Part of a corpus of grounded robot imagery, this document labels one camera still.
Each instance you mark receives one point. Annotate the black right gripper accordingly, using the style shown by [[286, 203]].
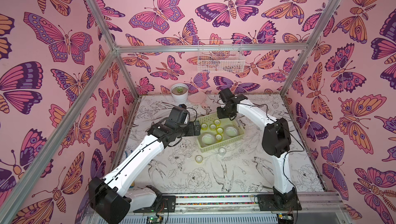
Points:
[[221, 112]]

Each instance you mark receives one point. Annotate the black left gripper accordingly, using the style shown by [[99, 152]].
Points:
[[191, 131]]

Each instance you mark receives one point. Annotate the yellow tape roll cluster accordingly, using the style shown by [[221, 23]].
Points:
[[220, 130], [204, 126], [213, 127]]

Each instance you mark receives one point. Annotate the large clear tape roll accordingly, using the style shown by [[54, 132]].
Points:
[[208, 139], [231, 131]]

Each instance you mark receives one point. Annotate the pale green perforated storage basket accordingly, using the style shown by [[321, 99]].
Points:
[[217, 133]]

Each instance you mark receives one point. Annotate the small clear tape roll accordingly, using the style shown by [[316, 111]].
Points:
[[222, 151]]

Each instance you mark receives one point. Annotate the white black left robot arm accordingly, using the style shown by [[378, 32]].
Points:
[[107, 195]]

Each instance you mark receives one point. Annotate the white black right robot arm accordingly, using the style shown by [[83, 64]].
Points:
[[276, 141]]

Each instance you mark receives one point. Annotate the white pot with plant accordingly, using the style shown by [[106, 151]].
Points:
[[179, 93]]

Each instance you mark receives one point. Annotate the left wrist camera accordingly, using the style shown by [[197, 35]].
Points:
[[179, 115]]

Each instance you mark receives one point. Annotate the white wire wall basket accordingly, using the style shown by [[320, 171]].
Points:
[[220, 58]]

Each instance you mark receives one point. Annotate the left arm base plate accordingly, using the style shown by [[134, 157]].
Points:
[[165, 204]]

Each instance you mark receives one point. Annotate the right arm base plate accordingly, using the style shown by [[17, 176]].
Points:
[[278, 202]]

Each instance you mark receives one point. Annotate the aluminium front rail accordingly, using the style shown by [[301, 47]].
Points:
[[242, 208]]

